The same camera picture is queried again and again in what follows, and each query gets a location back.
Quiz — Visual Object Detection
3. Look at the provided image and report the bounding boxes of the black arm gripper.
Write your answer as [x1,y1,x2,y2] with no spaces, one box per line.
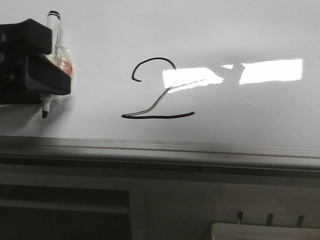
[0,18,71,105]

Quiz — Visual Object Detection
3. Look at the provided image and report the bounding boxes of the white black whiteboard marker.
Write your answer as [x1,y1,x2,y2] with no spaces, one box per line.
[40,10,73,119]

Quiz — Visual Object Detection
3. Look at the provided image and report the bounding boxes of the white tray with pegs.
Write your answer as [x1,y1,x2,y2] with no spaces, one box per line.
[210,211,320,240]

